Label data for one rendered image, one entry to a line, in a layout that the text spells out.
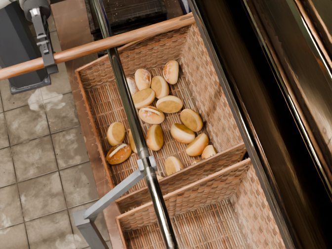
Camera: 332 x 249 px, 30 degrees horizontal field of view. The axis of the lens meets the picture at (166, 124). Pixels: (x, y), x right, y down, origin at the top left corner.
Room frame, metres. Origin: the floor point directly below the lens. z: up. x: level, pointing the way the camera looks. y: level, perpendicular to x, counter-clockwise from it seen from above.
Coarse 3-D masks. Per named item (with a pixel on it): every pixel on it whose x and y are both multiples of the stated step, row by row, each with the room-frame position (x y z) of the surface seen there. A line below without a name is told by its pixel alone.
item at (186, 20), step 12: (156, 24) 1.07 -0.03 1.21; (168, 24) 1.06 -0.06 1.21; (180, 24) 1.06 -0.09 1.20; (120, 36) 1.05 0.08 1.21; (132, 36) 1.05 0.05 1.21; (144, 36) 1.04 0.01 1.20; (72, 48) 1.04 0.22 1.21; (84, 48) 1.03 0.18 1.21; (96, 48) 1.03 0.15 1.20; (108, 48) 1.03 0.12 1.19; (36, 60) 1.02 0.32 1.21; (60, 60) 1.02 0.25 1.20; (0, 72) 1.01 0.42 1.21; (12, 72) 1.00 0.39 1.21; (24, 72) 1.00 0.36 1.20
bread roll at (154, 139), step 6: (156, 126) 1.06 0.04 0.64; (150, 132) 1.03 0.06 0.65; (156, 132) 1.03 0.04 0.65; (162, 132) 1.04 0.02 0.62; (150, 138) 1.01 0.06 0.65; (156, 138) 1.01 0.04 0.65; (162, 138) 1.02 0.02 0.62; (150, 144) 0.99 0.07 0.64; (156, 144) 0.99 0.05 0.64; (162, 144) 1.00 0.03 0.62; (156, 150) 0.98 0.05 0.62
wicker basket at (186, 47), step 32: (192, 32) 1.34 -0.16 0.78; (96, 64) 1.31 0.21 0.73; (128, 64) 1.33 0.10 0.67; (160, 64) 1.34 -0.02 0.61; (192, 64) 1.27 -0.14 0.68; (96, 96) 1.26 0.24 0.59; (192, 96) 1.18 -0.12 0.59; (224, 96) 1.03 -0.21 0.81; (96, 128) 1.05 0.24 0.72; (128, 128) 1.10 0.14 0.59; (224, 128) 0.96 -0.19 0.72; (128, 160) 0.97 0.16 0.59; (192, 160) 0.93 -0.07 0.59; (224, 160) 0.82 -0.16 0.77
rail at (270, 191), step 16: (192, 0) 0.95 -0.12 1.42; (208, 32) 0.85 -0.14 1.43; (224, 64) 0.76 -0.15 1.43; (224, 80) 0.72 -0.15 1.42; (240, 96) 0.67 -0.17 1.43; (240, 112) 0.63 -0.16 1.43; (256, 144) 0.55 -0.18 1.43; (256, 160) 0.51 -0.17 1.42; (272, 176) 0.47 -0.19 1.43; (272, 192) 0.44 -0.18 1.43; (288, 224) 0.37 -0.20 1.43; (288, 240) 0.34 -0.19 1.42
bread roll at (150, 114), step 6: (144, 108) 1.14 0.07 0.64; (150, 108) 1.14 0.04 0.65; (156, 108) 1.14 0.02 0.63; (144, 114) 1.12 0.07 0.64; (150, 114) 1.11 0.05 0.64; (156, 114) 1.11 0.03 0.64; (162, 114) 1.11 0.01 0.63; (144, 120) 1.11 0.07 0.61; (150, 120) 1.10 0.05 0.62; (156, 120) 1.09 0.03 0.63; (162, 120) 1.09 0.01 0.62
